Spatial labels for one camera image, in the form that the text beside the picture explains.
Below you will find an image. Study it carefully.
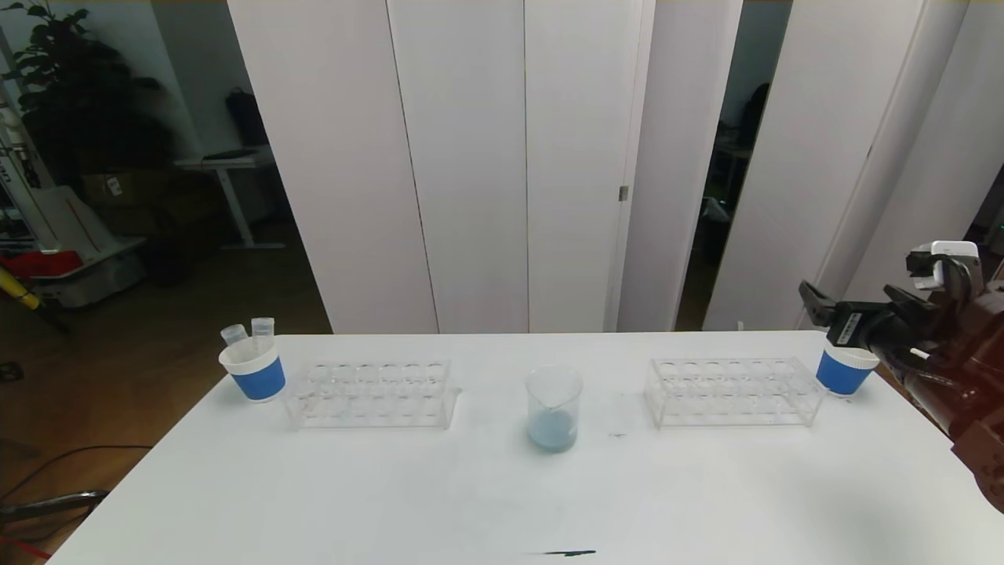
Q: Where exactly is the blue white paper cup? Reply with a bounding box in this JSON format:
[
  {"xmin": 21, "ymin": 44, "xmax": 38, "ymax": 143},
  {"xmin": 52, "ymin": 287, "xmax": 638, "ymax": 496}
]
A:
[
  {"xmin": 219, "ymin": 336, "xmax": 288, "ymax": 403},
  {"xmin": 816, "ymin": 345, "xmax": 881, "ymax": 396}
]

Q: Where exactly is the white printed column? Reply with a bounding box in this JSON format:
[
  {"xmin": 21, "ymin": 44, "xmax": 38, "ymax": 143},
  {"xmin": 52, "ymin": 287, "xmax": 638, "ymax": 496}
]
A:
[{"xmin": 0, "ymin": 27, "xmax": 64, "ymax": 253}]

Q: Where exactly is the grey metal floor leg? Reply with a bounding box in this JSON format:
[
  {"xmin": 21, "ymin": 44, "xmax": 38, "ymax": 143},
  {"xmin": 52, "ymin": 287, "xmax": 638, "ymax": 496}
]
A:
[{"xmin": 0, "ymin": 490, "xmax": 111, "ymax": 520}]

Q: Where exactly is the dark green potted plant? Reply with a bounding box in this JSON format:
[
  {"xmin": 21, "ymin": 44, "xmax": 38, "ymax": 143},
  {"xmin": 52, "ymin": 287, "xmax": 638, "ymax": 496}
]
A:
[{"xmin": 0, "ymin": 0, "xmax": 177, "ymax": 193}]

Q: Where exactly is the black backpack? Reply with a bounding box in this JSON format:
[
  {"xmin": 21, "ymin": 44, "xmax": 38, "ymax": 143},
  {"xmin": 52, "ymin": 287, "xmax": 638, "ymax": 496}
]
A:
[{"xmin": 224, "ymin": 87, "xmax": 271, "ymax": 148}]

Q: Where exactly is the black floor cable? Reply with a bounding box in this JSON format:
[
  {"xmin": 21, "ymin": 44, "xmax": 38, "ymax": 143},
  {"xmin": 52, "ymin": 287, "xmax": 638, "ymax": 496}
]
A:
[{"xmin": 0, "ymin": 445, "xmax": 154, "ymax": 503}]

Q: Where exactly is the yellow handled tool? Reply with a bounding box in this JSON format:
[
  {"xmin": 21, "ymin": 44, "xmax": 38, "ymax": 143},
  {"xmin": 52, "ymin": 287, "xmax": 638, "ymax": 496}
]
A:
[{"xmin": 0, "ymin": 265, "xmax": 44, "ymax": 311}]

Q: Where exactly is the clear plastic test tube rack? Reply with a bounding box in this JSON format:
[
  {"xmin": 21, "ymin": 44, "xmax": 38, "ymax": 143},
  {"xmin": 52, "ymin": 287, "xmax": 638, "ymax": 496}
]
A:
[
  {"xmin": 643, "ymin": 357, "xmax": 826, "ymax": 427},
  {"xmin": 284, "ymin": 358, "xmax": 462, "ymax": 428}
]

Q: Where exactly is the clear glass beaker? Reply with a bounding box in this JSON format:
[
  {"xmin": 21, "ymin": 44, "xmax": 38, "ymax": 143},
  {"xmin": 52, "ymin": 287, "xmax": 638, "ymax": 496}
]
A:
[{"xmin": 525, "ymin": 364, "xmax": 584, "ymax": 453}]

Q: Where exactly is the white machine housing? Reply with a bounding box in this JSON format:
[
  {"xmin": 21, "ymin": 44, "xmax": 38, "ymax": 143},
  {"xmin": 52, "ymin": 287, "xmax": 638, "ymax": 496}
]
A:
[{"xmin": 31, "ymin": 187, "xmax": 148, "ymax": 308}]

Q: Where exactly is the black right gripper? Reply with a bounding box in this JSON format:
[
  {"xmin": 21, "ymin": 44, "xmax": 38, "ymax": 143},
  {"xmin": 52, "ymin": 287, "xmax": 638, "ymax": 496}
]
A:
[{"xmin": 798, "ymin": 279, "xmax": 942, "ymax": 357}]

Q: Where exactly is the white office desk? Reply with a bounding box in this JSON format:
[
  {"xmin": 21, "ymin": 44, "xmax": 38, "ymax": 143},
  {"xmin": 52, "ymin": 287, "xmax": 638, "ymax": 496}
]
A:
[{"xmin": 175, "ymin": 146, "xmax": 287, "ymax": 250}]

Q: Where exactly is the brown cardboard box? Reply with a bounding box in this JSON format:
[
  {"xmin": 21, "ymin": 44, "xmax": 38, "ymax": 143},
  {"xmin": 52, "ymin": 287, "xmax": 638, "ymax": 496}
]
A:
[{"xmin": 82, "ymin": 167, "xmax": 228, "ymax": 235}]

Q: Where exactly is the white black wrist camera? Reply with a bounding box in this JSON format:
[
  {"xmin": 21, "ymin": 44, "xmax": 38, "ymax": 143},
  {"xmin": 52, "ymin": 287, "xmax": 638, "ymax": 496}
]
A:
[{"xmin": 907, "ymin": 240, "xmax": 984, "ymax": 293}]

